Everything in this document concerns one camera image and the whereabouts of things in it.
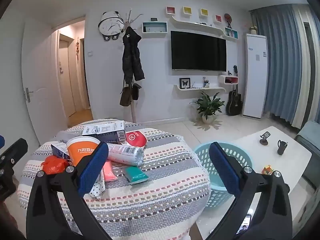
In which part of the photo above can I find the small white teal wall cubby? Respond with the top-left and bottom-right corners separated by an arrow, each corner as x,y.
224,27 -> 238,39

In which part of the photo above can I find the wide white teal wall cubby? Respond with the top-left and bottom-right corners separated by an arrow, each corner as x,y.
142,21 -> 167,33

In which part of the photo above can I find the orange plastic bag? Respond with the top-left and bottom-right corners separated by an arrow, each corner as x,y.
41,155 -> 69,175

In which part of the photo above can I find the white room door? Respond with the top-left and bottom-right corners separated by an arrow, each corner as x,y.
21,17 -> 60,145

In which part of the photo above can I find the polka dot packet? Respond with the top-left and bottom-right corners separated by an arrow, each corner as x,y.
89,171 -> 105,200

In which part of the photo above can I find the potted green plant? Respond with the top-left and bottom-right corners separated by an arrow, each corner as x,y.
189,91 -> 225,124

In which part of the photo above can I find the pink packet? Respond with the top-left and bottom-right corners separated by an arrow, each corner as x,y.
102,160 -> 117,182

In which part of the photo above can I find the panda wall clock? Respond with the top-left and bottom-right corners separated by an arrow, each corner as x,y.
98,10 -> 124,41

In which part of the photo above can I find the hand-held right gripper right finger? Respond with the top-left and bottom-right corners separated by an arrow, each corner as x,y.
205,142 -> 292,240

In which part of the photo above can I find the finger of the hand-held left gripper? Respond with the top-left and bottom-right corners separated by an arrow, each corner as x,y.
0,135 -> 28,167

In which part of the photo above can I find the red white paper cup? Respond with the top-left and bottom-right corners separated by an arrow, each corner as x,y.
125,129 -> 147,147

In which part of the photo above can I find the smartphone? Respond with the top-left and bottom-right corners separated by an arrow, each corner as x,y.
236,214 -> 252,234

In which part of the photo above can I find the black mug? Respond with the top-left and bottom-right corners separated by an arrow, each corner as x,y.
277,140 -> 288,155

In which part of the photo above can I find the blue white milk carton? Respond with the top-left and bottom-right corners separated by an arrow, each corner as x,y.
51,142 -> 71,161

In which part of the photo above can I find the black phone stand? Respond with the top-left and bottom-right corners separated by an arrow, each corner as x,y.
259,131 -> 272,145

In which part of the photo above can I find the brown bag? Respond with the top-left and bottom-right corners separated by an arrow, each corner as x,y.
119,84 -> 132,107

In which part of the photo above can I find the teal sofa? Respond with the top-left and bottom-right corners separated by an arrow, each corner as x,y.
295,120 -> 320,155

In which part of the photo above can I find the orange paper cup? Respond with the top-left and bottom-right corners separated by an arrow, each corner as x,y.
66,137 -> 105,167

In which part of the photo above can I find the long white wavy shelf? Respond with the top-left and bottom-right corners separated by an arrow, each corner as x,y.
172,15 -> 238,40

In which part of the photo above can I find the black guitar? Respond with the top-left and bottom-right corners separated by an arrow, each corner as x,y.
226,82 -> 243,116

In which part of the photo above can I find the framed butterfly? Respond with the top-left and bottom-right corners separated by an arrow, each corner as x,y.
179,77 -> 191,90

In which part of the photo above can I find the white red wall cubby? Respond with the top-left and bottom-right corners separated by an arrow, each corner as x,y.
217,74 -> 239,85

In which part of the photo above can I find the white standing air conditioner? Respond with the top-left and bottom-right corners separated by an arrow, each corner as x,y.
242,33 -> 267,119

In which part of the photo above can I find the black coat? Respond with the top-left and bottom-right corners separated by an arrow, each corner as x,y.
122,26 -> 145,83

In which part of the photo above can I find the wall television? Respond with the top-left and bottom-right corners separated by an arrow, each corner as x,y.
171,30 -> 227,72

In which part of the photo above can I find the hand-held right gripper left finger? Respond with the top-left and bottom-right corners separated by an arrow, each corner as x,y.
26,142 -> 118,240

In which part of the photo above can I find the striped woven tablecloth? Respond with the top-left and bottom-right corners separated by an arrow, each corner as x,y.
19,119 -> 212,240

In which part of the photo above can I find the white blue carton box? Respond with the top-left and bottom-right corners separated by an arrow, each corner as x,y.
82,120 -> 126,143

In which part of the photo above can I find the pink coat rack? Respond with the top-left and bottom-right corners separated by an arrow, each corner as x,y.
122,9 -> 144,124

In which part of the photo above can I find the teal plastic basket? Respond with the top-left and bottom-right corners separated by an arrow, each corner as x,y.
193,142 -> 253,208

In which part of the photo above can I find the teal packet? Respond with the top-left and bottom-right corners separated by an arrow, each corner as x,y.
124,165 -> 150,185

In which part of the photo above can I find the short white wavy shelf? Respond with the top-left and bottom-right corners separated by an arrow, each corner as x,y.
174,84 -> 227,93

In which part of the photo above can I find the white coffee table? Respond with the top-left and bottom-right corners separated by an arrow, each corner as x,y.
195,126 -> 313,240

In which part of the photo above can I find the black bag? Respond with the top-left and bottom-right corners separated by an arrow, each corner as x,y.
132,83 -> 142,100

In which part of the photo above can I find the blue curtain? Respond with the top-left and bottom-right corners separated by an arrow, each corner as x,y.
250,4 -> 320,130

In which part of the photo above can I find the white hallway door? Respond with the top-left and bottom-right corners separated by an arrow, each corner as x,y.
59,34 -> 75,117

